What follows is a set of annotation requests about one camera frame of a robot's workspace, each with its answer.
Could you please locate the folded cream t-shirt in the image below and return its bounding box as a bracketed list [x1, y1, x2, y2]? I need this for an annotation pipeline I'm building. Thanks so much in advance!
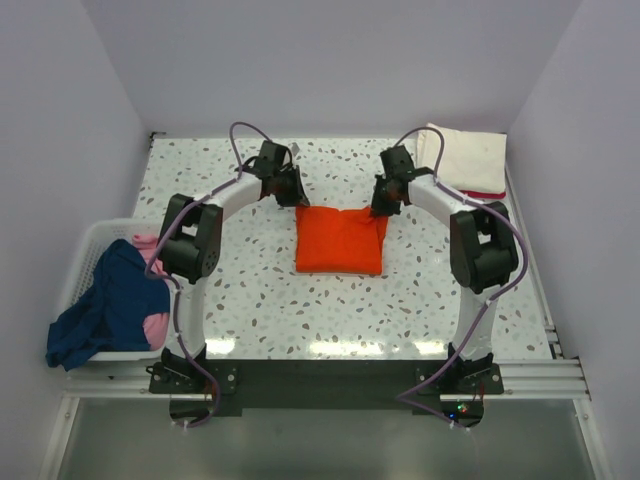
[415, 123, 507, 193]

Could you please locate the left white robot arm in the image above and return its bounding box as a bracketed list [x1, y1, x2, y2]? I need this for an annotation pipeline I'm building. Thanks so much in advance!
[157, 140, 309, 392]

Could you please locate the navy blue t-shirt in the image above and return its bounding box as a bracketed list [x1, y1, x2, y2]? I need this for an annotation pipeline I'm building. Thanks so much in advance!
[45, 239, 158, 371]

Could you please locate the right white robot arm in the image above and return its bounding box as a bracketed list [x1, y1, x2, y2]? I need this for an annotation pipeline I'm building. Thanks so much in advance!
[371, 145, 519, 393]

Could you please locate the light pink t-shirt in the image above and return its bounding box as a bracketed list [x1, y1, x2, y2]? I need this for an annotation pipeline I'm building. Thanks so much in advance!
[131, 234, 171, 351]

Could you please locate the folded pink t-shirt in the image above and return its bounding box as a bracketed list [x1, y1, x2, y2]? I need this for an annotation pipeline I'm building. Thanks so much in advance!
[458, 190, 507, 202]

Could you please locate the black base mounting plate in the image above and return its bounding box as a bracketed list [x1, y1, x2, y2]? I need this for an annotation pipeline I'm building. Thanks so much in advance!
[146, 355, 505, 428]

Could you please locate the white plastic laundry basket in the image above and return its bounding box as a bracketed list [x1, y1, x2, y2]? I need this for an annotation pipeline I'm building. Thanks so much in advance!
[59, 219, 169, 363]

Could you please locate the orange t-shirt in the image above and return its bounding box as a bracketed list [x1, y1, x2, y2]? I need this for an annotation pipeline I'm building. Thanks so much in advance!
[295, 206, 389, 276]

